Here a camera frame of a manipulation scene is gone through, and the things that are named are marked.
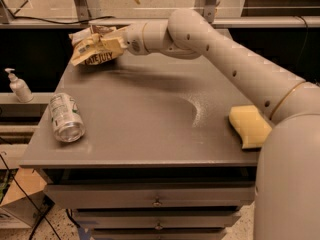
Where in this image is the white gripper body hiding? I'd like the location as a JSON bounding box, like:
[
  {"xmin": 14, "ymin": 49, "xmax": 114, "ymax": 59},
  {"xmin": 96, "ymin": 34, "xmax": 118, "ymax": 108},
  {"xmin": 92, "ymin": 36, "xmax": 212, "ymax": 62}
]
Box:
[{"xmin": 125, "ymin": 23, "xmax": 148, "ymax": 55}]

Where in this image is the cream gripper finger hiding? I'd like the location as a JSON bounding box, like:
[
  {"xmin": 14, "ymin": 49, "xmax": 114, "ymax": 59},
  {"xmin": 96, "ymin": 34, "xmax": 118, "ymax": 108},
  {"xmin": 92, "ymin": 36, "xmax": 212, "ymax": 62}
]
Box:
[
  {"xmin": 101, "ymin": 37, "xmax": 127, "ymax": 55},
  {"xmin": 105, "ymin": 27, "xmax": 127, "ymax": 38}
]

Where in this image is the brown chip bag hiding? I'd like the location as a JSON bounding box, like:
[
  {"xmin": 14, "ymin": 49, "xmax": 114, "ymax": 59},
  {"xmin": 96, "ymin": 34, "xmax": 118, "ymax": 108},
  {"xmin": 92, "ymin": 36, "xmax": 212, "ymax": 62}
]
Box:
[{"xmin": 69, "ymin": 25, "xmax": 122, "ymax": 66}]

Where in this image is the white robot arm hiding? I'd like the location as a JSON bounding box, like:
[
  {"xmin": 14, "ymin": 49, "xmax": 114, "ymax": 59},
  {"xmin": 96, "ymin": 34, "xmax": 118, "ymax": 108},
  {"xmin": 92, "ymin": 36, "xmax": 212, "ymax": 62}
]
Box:
[{"xmin": 114, "ymin": 9, "xmax": 320, "ymax": 240}]

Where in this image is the silver soda can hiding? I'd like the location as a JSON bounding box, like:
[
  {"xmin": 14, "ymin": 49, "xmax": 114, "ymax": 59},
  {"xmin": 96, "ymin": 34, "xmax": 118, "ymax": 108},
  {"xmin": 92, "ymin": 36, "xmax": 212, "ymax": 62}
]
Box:
[{"xmin": 49, "ymin": 93, "xmax": 85, "ymax": 143}]

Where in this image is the white pump bottle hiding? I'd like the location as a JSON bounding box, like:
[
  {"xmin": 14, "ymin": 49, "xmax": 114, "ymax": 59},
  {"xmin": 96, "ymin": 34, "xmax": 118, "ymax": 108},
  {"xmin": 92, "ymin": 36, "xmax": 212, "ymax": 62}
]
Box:
[{"xmin": 5, "ymin": 68, "xmax": 33, "ymax": 103}]

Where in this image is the grey drawer cabinet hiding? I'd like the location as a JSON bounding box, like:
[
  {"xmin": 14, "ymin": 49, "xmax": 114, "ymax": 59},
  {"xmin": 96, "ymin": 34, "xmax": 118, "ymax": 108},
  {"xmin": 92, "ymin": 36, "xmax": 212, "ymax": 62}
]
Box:
[{"xmin": 21, "ymin": 54, "xmax": 257, "ymax": 240}]

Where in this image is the yellow sponge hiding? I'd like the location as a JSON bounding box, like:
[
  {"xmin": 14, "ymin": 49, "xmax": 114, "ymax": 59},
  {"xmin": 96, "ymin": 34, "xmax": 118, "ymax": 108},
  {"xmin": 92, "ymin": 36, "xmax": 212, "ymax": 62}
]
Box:
[{"xmin": 228, "ymin": 105, "xmax": 272, "ymax": 149}]

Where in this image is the cardboard box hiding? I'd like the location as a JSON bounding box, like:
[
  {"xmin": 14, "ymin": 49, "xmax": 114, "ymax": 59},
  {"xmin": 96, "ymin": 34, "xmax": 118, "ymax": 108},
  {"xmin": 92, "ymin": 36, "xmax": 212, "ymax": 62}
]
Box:
[{"xmin": 0, "ymin": 168, "xmax": 47, "ymax": 229}]

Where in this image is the black floor cable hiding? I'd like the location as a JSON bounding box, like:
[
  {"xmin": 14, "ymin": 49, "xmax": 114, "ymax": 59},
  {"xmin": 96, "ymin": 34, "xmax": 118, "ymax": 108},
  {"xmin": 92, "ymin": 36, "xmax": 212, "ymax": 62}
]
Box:
[{"xmin": 0, "ymin": 135, "xmax": 63, "ymax": 240}]

